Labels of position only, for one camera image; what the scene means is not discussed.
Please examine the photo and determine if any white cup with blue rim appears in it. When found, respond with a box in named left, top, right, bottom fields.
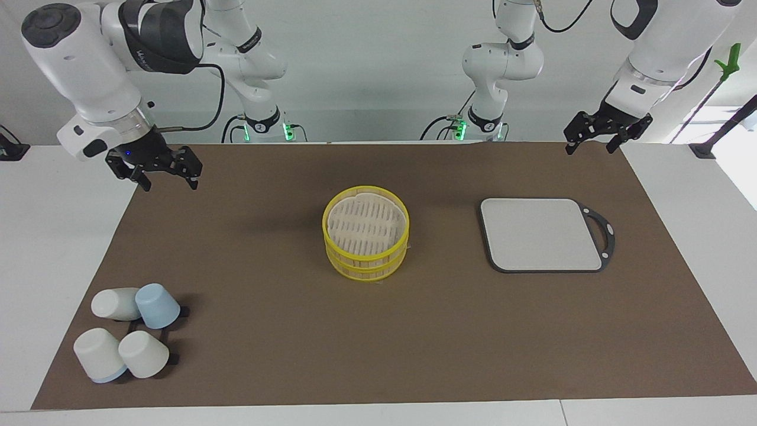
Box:
left=73, top=328, right=128, bottom=383

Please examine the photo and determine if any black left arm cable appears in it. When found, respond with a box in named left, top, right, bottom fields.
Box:
left=535, top=0, right=595, bottom=34

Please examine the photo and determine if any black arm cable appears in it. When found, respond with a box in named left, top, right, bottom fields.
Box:
left=535, top=0, right=595, bottom=34
left=158, top=63, right=227, bottom=131

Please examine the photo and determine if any black stand with foot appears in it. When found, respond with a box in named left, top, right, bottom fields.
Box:
left=670, top=77, right=757, bottom=159

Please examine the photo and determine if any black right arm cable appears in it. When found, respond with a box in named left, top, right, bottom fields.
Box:
left=158, top=63, right=227, bottom=131

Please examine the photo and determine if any yellow bamboo steamer tier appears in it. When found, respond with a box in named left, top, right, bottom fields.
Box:
left=325, top=246, right=409, bottom=282
left=322, top=186, right=410, bottom=264

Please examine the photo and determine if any brown table mat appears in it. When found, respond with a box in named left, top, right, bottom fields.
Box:
left=31, top=142, right=757, bottom=411

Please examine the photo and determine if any black mount block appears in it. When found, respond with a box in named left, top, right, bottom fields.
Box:
left=0, top=124, right=30, bottom=162

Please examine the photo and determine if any light blue cup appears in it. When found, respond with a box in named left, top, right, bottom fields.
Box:
left=135, top=283, right=181, bottom=330

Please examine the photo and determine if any green clamp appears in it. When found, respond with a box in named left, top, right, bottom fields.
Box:
left=716, top=43, right=742, bottom=83

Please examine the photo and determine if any black base cable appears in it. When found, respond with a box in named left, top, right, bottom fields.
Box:
left=420, top=89, right=477, bottom=141
left=221, top=115, right=247, bottom=144

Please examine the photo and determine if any plain white cup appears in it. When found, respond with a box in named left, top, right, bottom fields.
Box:
left=118, top=330, right=170, bottom=379
left=90, top=288, right=143, bottom=321

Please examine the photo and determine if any grey white cutting board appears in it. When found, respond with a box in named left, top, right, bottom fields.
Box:
left=479, top=198, right=616, bottom=274

